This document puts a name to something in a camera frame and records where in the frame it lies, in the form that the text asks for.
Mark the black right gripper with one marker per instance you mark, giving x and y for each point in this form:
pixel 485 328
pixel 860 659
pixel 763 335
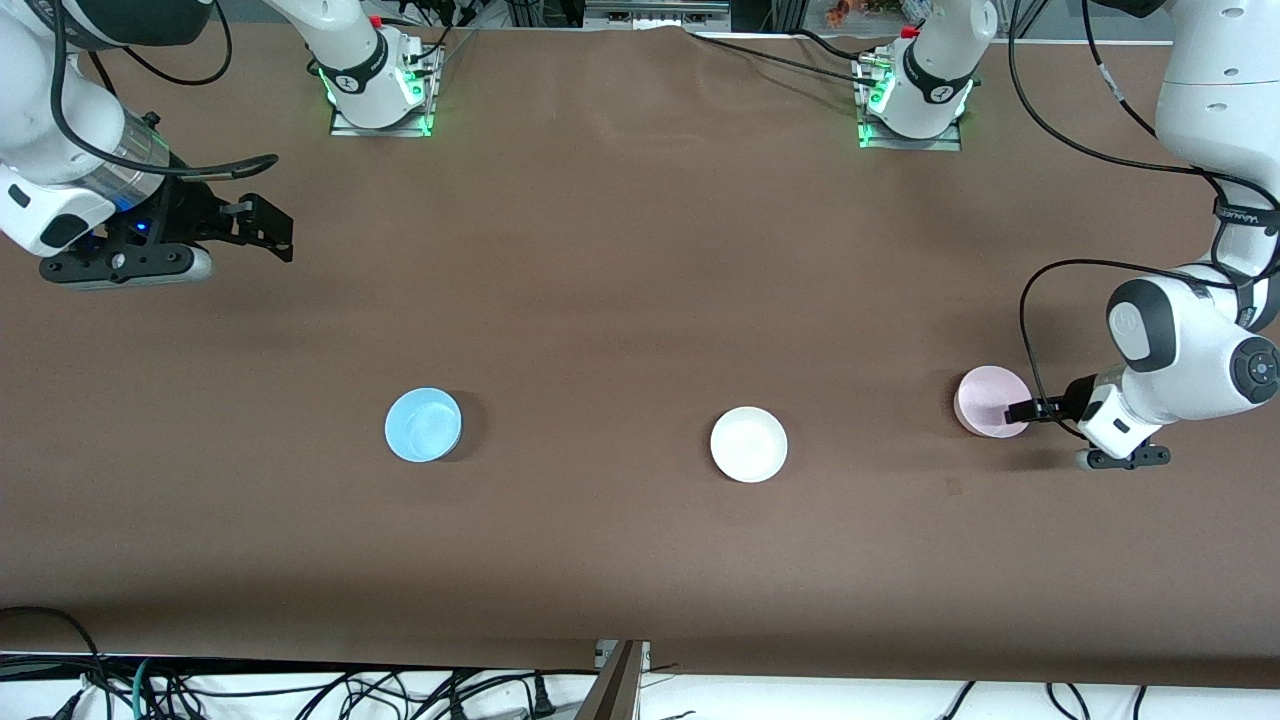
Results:
pixel 196 214

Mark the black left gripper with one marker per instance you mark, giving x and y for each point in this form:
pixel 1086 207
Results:
pixel 1066 402

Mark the pink bowl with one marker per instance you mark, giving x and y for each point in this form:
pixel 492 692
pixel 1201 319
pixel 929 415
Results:
pixel 985 395

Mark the blue bowl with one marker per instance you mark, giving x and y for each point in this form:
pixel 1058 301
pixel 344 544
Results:
pixel 423 425

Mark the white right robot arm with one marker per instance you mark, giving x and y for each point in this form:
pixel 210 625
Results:
pixel 40 120

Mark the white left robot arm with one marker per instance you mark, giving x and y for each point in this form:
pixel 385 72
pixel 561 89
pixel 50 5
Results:
pixel 1200 90

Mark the white bowl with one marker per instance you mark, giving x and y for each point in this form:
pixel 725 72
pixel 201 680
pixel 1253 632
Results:
pixel 749 444

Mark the brown table cover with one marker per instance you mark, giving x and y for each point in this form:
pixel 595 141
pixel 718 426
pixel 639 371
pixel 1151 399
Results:
pixel 640 300

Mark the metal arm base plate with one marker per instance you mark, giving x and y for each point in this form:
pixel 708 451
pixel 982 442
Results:
pixel 350 126
pixel 940 143

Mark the aluminium frame rail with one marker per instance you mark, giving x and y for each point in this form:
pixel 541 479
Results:
pixel 655 15

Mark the grey metal mount post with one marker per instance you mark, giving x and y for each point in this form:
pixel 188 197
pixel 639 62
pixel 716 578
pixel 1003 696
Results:
pixel 615 690

